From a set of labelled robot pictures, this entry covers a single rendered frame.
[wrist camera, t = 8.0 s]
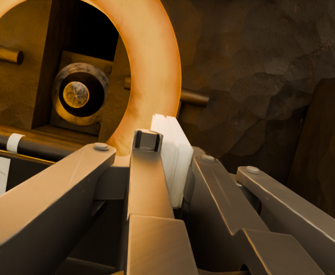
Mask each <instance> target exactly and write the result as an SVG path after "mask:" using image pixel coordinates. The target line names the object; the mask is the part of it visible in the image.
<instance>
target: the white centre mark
mask: <svg viewBox="0 0 335 275"><path fill-rule="evenodd" d="M23 136H25V135H20V134H15V133H13V134H12V135H11V136H10V138H9V140H8V143H7V152H8V153H12V154H17V155H18V153H17V145H18V143H19V141H20V139H21V138H22V137H23ZM9 166H10V159H8V158H3V157H0V196H1V195H2V194H4V193H5V191H6V187H7V180H8V173H9Z"/></svg>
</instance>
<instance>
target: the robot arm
mask: <svg viewBox="0 0 335 275"><path fill-rule="evenodd" d="M115 155H116V149H115V148H113V147H111V146H108V145H107V144H104V143H94V144H88V145H85V146H83V147H82V148H80V149H79V150H77V151H75V152H74V153H72V154H70V155H68V156H67V157H65V158H63V159H62V160H60V161H58V162H56V163H55V164H53V165H51V166H50V167H48V168H46V169H45V170H43V171H41V172H40V173H38V174H36V175H34V176H33V177H31V178H29V179H28V180H26V181H24V182H22V183H21V184H19V185H18V186H16V187H14V188H13V189H11V190H9V191H7V192H6V193H4V194H2V195H1V196H0V275H54V274H55V272H56V271H57V270H58V268H59V267H60V266H61V264H62V263H63V262H64V261H65V259H66V258H67V257H68V256H69V254H70V253H71V252H72V251H73V249H74V248H75V247H76V246H77V244H78V243H79V242H80V241H81V240H82V238H83V237H84V235H85V234H86V233H87V232H88V231H89V229H90V228H91V227H92V225H93V224H94V223H95V222H96V221H97V219H98V218H99V217H100V216H101V214H102V213H103V212H104V211H105V209H106V208H107V203H108V200H118V199H123V201H122V212H121V222H120V229H119V239H118V249H117V260H116V270H115V273H113V274H110V275H335V219H334V218H332V217H331V216H329V215H328V214H327V213H325V212H324V211H322V210H321V209H319V208H317V207H316V206H314V205H313V204H311V203H310V202H308V201H307V200H305V199H304V198H302V197H301V196H299V195H298V194H296V193H295V192H293V191H292V190H290V189H289V188H287V187H286V186H284V185H282V184H281V183H279V182H278V181H276V180H275V179H274V178H272V177H271V176H269V175H267V174H266V173H264V172H262V171H260V170H259V169H258V168H256V167H253V166H240V167H238V170H237V174H236V175H234V174H231V173H228V172H227V170H226V169H225V167H224V166H223V165H222V163H221V162H220V161H219V160H218V159H216V158H213V157H211V156H208V155H206V153H205V152H204V150H202V149H200V148H198V147H193V146H191V145H190V143H189V141H188V139H187V138H186V136H185V134H184V132H183V130H182V128H181V127H180V125H179V123H178V122H177V119H176V118H175V117H170V116H167V118H166V117H164V115H159V114H155V115H153V119H152V124H151V130H148V129H136V130H135V132H134V138H133V139H132V140H131V145H130V151H129V155H127V156H115ZM183 196H184V203H183V207H182V212H181V217H180V220H179V219H175V217H174V212H173V209H175V210H177V209H178V208H181V204H182V200H183ZM260 201H261V203H262V209H261V214H260V216H259V215H258V213H257V210H258V207H259V203H260ZM184 221H186V222H185V223H184ZM186 226H187V229H186ZM187 230H188V233H187ZM188 234H189V237H188ZM189 238H190V241H189ZM190 242H191V244H192V248H191V245H190ZM192 249H193V251H192ZM193 253H194V255H193ZM194 256H195V259H194ZM195 261H196V263H195ZM196 265H197V267H196Z"/></svg>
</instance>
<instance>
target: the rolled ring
mask: <svg viewBox="0 0 335 275"><path fill-rule="evenodd" d="M23 1H26V0H0V18H1V17H2V16H3V15H4V14H5V13H6V12H7V11H8V10H10V9H11V8H13V7H14V6H16V5H18V4H19V3H21V2H23ZM81 1H84V2H86V3H88V4H90V5H92V6H94V7H96V8H97V9H99V10H100V11H102V12H103V13H104V14H105V15H106V16H107V17H108V18H109V19H110V20H111V22H112V23H113V24H114V26H115V27H116V29H117V30H118V32H119V34H120V36H121V38H122V40H123V42H124V45H125V48H126V51H127V54H128V58H129V63H130V71H131V89H130V97H129V102H128V106H127V109H126V111H125V114H124V116H123V118H122V120H121V122H120V124H119V126H118V128H117V129H116V131H115V132H114V133H113V135H112V136H111V137H110V138H109V139H108V140H107V142H106V143H105V144H107V145H108V146H111V147H113V148H115V149H116V155H115V156H127V155H129V151H130V145H131V140H132V139H133V138H134V132H135V130H136V129H148V130H151V124H152V119H153V115H155V114H159V115H164V117H166V118H167V116H170V117H175V118H176V115H177V110H178V106H179V102H180V96H181V81H182V76H181V60H180V53H179V49H178V44H177V40H176V36H175V33H174V29H173V27H172V24H171V22H170V19H169V17H168V15H167V13H166V11H165V9H164V7H163V5H162V3H161V1H160V0H81Z"/></svg>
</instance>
